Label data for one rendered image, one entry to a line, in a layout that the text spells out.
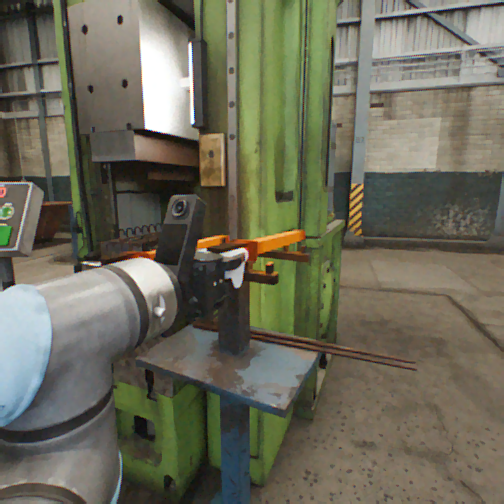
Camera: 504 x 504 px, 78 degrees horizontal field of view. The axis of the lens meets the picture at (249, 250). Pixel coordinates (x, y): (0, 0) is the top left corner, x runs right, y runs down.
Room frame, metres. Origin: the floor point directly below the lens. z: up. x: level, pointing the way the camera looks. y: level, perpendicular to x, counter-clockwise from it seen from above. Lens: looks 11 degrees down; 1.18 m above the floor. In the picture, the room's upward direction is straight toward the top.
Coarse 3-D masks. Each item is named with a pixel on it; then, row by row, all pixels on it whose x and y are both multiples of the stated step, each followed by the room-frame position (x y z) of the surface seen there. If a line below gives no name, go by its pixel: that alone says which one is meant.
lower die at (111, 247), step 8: (152, 232) 1.35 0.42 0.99; (112, 240) 1.14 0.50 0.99; (120, 240) 1.11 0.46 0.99; (128, 240) 1.10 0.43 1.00; (136, 240) 1.12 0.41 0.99; (144, 240) 1.13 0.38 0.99; (152, 240) 1.13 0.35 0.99; (104, 248) 1.14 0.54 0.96; (112, 248) 1.13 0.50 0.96; (120, 248) 1.11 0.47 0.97; (128, 248) 1.10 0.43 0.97; (136, 248) 1.08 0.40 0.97; (144, 248) 1.08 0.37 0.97
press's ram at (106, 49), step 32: (96, 0) 1.12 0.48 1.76; (128, 0) 1.07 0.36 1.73; (96, 32) 1.12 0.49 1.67; (128, 32) 1.07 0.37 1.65; (160, 32) 1.14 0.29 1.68; (192, 32) 1.32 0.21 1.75; (96, 64) 1.13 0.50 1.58; (128, 64) 1.07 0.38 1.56; (160, 64) 1.13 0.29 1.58; (96, 96) 1.13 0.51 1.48; (128, 96) 1.08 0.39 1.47; (160, 96) 1.13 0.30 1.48; (96, 128) 1.14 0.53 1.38; (128, 128) 1.09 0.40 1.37; (160, 128) 1.12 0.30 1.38; (192, 128) 1.30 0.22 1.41
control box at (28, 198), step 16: (16, 192) 1.22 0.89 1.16; (32, 192) 1.24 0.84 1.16; (0, 208) 1.19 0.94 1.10; (16, 208) 1.19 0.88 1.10; (32, 208) 1.23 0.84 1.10; (0, 224) 1.16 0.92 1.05; (16, 224) 1.16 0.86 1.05; (32, 224) 1.21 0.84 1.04; (16, 240) 1.13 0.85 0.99; (32, 240) 1.20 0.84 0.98; (0, 256) 1.17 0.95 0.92; (16, 256) 1.17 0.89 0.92
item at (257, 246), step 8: (288, 232) 0.76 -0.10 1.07; (296, 232) 0.77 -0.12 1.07; (304, 232) 0.81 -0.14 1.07; (232, 240) 0.55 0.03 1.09; (240, 240) 0.54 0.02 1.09; (248, 240) 0.54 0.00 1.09; (256, 240) 0.59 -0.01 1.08; (264, 240) 0.59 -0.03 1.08; (272, 240) 0.62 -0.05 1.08; (280, 240) 0.66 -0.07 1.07; (288, 240) 0.70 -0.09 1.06; (296, 240) 0.75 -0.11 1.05; (208, 248) 0.46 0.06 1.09; (216, 248) 0.45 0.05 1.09; (224, 248) 0.46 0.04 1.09; (232, 248) 0.48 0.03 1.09; (248, 248) 0.53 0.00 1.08; (256, 248) 0.53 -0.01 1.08; (264, 248) 0.58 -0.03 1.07; (272, 248) 0.62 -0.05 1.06; (248, 256) 0.53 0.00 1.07; (256, 256) 0.53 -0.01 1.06
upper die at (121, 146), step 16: (96, 144) 1.14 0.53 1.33; (112, 144) 1.11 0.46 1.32; (128, 144) 1.08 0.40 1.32; (144, 144) 1.12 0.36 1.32; (160, 144) 1.19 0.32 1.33; (176, 144) 1.28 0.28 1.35; (192, 144) 1.38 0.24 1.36; (96, 160) 1.14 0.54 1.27; (112, 160) 1.11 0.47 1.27; (128, 160) 1.09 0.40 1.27; (144, 160) 1.11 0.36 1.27; (160, 160) 1.19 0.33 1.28; (176, 160) 1.28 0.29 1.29; (192, 160) 1.38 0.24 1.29
